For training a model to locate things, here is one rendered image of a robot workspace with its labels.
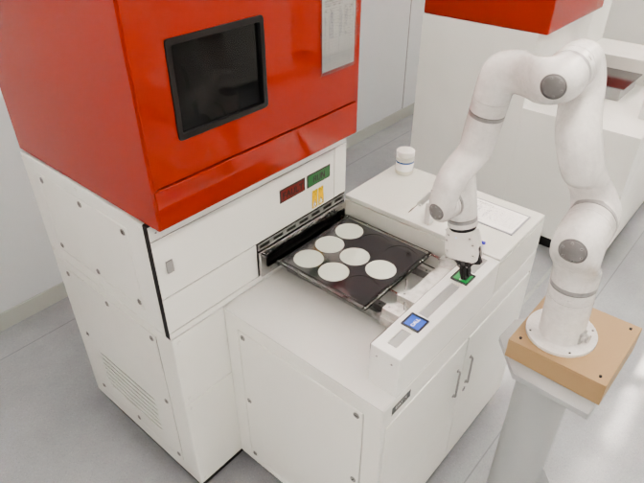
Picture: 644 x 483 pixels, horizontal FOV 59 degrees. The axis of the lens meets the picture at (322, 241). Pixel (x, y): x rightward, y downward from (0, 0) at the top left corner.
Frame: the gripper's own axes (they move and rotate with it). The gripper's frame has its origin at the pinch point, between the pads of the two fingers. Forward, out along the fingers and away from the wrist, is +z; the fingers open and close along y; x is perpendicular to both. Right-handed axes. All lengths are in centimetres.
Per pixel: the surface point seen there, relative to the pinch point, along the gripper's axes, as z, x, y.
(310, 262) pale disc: -1.3, -17.8, -46.4
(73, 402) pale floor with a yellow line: 67, -75, -155
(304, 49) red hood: -67, -11, -40
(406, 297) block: 5.2, -13.1, -12.6
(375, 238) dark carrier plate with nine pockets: 0.4, 7.3, -38.9
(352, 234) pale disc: -1.2, 3.8, -46.2
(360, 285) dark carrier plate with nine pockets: 3.0, -16.5, -27.2
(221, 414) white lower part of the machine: 49, -52, -70
